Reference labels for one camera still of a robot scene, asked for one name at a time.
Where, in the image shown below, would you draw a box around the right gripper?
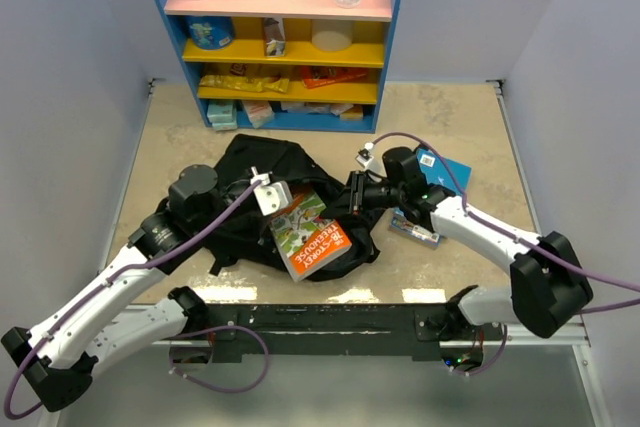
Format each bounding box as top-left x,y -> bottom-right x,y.
321,170 -> 405,226

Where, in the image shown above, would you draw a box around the black backpack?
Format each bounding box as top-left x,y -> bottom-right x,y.
145,134 -> 382,282

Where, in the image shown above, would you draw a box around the blue children's book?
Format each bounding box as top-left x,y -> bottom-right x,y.
390,209 -> 441,248

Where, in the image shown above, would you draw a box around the light blue hardcover book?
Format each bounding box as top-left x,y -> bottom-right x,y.
416,148 -> 472,196

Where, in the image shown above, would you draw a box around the blue orange book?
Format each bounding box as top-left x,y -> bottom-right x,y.
269,187 -> 352,282

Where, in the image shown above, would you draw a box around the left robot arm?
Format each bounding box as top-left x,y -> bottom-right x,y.
1,165 -> 263,420

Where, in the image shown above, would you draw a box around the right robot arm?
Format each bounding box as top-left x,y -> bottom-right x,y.
322,147 -> 593,340

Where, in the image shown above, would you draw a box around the yellow soap pack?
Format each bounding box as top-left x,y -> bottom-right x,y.
339,105 -> 364,121

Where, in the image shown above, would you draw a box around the teal tissue pack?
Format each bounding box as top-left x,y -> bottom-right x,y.
207,99 -> 237,131

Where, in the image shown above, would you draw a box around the pink tissue pack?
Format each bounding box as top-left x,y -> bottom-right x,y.
241,100 -> 275,128

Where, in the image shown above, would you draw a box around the yellow chips bag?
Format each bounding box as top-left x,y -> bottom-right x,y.
199,63 -> 294,93

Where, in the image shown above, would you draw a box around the white wrapped packs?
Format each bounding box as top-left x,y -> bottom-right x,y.
280,102 -> 354,116

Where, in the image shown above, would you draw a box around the orange snack box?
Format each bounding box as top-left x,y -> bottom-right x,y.
298,66 -> 369,89

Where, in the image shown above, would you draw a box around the blue shelf unit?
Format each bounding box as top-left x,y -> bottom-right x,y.
154,0 -> 401,132

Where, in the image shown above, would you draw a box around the white round container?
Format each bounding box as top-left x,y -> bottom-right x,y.
311,19 -> 354,52

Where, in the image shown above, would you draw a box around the blue round can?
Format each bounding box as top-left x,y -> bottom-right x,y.
186,16 -> 235,50

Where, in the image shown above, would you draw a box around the small carton box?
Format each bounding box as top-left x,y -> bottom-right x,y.
262,17 -> 286,57

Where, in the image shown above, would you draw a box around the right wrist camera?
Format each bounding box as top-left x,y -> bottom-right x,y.
355,142 -> 384,175

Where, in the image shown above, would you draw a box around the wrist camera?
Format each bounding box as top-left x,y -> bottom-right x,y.
355,142 -> 384,175
251,167 -> 293,217

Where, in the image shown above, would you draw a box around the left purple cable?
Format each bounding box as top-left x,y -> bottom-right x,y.
2,180 -> 271,421

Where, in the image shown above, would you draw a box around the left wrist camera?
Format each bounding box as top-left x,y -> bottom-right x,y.
251,167 -> 293,217

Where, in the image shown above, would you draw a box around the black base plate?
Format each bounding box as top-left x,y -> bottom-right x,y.
185,303 -> 501,363

